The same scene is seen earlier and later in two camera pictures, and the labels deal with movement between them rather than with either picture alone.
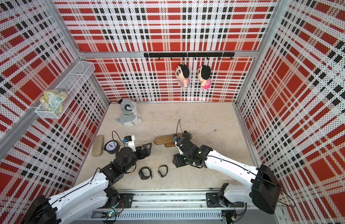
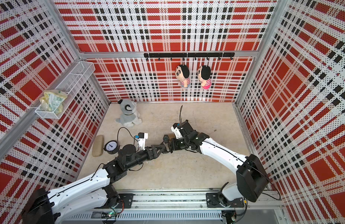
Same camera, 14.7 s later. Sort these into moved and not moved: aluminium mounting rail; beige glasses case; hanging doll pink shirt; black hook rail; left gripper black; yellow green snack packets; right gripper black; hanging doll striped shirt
Moved: right gripper black; left gripper black
Not moved: beige glasses case; hanging doll striped shirt; black hook rail; hanging doll pink shirt; yellow green snack packets; aluminium mounting rail
